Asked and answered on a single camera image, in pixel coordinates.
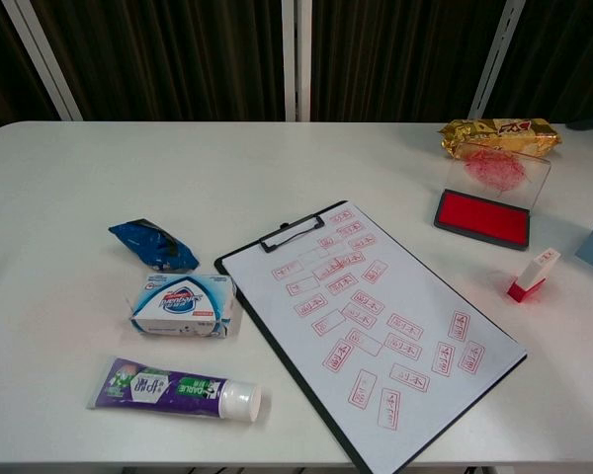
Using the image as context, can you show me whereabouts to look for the blue crumpled snack packet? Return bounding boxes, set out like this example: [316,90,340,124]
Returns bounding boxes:
[108,217,201,275]

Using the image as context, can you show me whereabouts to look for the white blue soap box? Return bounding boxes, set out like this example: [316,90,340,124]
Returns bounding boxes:
[123,272,239,343]

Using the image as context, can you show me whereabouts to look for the dark pleated curtain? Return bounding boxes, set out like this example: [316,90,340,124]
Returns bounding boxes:
[0,0,593,142]

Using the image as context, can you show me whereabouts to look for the red white rubber stamp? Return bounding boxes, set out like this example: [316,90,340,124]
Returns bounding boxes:
[505,246,561,304]

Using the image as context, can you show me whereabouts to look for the red ink pad clear lid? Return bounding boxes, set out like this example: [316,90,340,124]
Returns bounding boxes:
[432,141,553,253]

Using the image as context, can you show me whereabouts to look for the black clipboard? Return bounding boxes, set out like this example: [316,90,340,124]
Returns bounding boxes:
[213,198,530,474]

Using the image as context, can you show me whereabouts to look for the white frame post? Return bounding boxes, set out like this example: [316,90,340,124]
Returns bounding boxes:
[466,0,531,122]
[281,0,313,122]
[1,0,85,122]

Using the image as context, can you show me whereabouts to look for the purple toothpaste tube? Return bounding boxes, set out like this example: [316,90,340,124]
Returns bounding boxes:
[85,355,264,424]

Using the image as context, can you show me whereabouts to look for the gold biscuit packet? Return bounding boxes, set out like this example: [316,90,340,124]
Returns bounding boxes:
[436,117,565,160]

